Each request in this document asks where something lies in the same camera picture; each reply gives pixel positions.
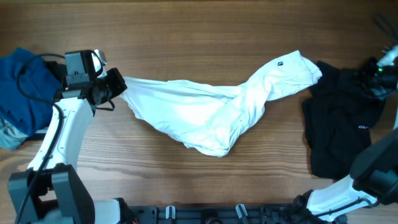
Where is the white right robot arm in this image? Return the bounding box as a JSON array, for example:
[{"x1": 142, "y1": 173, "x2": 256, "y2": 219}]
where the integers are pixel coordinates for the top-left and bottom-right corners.
[{"x1": 291, "y1": 47, "x2": 397, "y2": 223}]

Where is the white t-shirt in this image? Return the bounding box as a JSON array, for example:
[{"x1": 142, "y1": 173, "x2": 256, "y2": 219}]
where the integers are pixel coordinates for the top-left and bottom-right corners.
[{"x1": 121, "y1": 50, "x2": 322, "y2": 157}]

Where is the black t-shirt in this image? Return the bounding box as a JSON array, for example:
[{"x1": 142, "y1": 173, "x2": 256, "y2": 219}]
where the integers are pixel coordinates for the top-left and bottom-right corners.
[{"x1": 302, "y1": 61, "x2": 386, "y2": 179}]

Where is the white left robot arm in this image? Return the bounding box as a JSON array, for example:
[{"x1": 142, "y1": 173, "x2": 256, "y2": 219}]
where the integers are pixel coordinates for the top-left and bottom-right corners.
[{"x1": 8, "y1": 49, "x2": 135, "y2": 223}]

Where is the folded blue shirt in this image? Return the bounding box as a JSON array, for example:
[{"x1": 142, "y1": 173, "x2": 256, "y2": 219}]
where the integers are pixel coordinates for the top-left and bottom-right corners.
[{"x1": 1, "y1": 48, "x2": 61, "y2": 136}]

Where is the folded light grey garment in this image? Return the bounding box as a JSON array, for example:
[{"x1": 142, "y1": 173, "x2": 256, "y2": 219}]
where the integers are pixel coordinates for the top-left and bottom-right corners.
[{"x1": 0, "y1": 118, "x2": 28, "y2": 150}]

